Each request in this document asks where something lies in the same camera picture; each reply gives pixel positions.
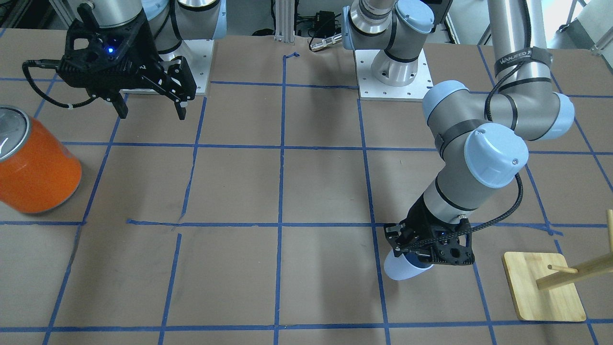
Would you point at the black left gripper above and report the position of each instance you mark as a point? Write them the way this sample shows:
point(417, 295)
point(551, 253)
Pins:
point(420, 214)

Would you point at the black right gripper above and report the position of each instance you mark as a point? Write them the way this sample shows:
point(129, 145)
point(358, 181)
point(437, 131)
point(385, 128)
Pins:
point(145, 49)

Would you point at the light blue plastic cup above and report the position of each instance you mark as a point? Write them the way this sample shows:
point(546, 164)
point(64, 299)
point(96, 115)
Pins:
point(405, 266)

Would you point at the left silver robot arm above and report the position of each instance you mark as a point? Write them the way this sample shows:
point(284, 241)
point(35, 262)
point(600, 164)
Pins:
point(482, 138)

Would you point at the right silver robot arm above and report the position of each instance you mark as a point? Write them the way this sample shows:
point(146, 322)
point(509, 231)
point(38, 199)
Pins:
point(170, 21)

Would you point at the orange canister with grey lid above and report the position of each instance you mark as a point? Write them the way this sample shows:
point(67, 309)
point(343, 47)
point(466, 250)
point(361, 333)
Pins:
point(37, 172)

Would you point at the wooden mug tree stand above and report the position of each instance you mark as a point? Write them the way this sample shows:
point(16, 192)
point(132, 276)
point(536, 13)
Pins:
point(562, 284)

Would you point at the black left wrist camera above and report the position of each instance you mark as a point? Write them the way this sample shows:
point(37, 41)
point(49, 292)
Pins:
point(456, 250)

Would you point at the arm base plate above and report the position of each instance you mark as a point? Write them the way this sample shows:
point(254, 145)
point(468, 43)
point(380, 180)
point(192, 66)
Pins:
point(199, 56)
point(382, 79)

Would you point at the aluminium frame post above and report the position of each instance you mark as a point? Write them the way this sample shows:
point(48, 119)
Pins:
point(284, 21)

